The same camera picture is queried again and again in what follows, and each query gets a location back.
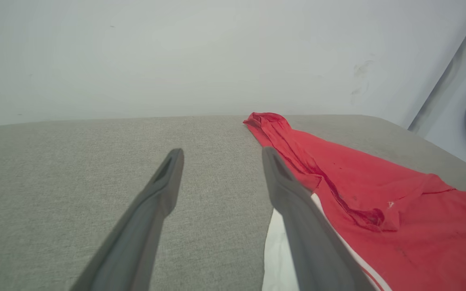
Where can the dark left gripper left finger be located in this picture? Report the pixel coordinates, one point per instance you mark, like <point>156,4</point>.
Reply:
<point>144,226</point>

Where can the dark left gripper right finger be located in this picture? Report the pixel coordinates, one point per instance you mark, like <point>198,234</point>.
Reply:
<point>310,242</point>

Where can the red and white basketball jersey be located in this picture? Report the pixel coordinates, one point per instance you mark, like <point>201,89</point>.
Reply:
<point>399,194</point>

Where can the white washing machine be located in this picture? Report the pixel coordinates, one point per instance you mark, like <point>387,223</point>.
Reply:
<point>451,133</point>

